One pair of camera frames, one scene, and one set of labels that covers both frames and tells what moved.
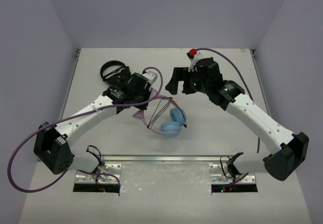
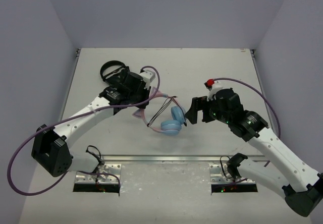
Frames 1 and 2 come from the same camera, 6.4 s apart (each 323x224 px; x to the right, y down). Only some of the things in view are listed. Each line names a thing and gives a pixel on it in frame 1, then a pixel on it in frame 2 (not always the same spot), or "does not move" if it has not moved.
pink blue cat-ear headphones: (178, 117) does not move
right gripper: (181, 74) -> (199, 104)
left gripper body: (120, 73) does not move
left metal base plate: (103, 173) does not move
